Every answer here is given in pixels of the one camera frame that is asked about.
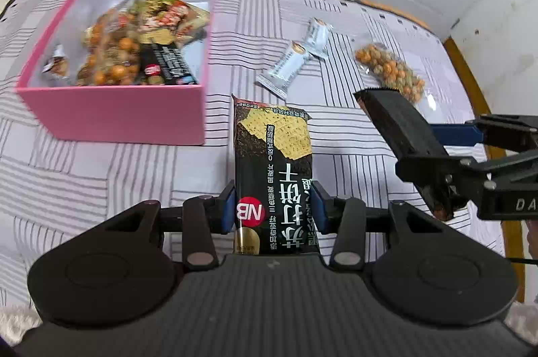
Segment instant noodle packet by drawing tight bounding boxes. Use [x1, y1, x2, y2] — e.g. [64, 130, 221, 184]
[138, 0, 210, 47]

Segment peanut snack bag with label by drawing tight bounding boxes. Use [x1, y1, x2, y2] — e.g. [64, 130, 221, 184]
[76, 0, 141, 87]

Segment black cracker packet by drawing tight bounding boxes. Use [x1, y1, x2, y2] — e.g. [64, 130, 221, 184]
[233, 97, 319, 256]
[138, 42, 198, 86]

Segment patterned bed sheet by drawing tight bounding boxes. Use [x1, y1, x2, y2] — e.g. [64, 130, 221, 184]
[0, 0, 505, 310]

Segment white snack bar wrapper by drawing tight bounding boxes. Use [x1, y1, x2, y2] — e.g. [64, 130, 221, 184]
[304, 17, 333, 59]
[255, 41, 310, 100]

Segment pink storage box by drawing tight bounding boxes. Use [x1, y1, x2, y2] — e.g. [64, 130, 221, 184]
[15, 0, 214, 146]

